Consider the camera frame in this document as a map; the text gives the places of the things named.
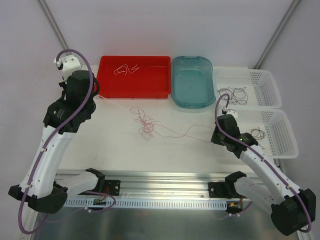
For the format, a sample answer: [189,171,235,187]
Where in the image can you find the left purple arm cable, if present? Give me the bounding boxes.
[18,48,117,235]

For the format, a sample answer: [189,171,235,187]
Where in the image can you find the teal translucent plastic bin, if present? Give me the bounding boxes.
[171,56,216,109]

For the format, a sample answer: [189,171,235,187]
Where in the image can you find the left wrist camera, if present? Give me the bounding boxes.
[53,54,82,81]

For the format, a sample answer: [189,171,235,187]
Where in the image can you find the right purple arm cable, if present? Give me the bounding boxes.
[214,93,315,234]

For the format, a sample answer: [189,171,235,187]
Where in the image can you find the white wires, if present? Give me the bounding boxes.
[97,63,140,111]

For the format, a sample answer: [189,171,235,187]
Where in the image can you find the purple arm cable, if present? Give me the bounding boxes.
[18,48,117,235]
[214,93,315,234]

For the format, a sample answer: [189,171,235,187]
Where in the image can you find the brown wires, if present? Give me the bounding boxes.
[249,127,267,151]

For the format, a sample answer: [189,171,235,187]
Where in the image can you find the white perforated basket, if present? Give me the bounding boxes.
[229,106,299,159]
[213,68,282,108]

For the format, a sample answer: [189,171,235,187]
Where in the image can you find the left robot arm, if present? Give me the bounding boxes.
[25,70,105,214]

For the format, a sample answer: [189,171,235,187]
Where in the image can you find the upper white perforated basket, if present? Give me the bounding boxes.
[213,68,282,108]

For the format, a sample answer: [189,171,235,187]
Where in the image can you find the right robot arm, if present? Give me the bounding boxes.
[211,114,316,236]

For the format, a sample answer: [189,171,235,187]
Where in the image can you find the red plastic bin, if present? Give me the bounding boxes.
[96,55,171,99]

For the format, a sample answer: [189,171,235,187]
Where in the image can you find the left aluminium frame post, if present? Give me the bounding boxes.
[36,0,76,60]

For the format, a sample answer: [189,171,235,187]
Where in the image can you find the pink wires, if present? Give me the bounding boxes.
[129,106,216,144]

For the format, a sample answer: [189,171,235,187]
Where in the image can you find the purple wires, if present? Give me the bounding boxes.
[216,86,249,106]

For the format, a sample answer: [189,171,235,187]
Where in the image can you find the aluminium mounting rail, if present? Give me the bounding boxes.
[104,170,229,201]

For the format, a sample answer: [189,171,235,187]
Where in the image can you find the right aluminium frame post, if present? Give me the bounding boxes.
[254,0,302,70]

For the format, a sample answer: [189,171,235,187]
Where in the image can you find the aluminium frame post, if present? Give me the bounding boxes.
[254,0,302,70]
[36,0,76,60]

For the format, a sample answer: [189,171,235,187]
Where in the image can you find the white slotted cable duct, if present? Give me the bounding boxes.
[64,197,227,211]

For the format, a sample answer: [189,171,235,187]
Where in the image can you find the lower white perforated basket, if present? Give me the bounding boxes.
[229,106,299,159]

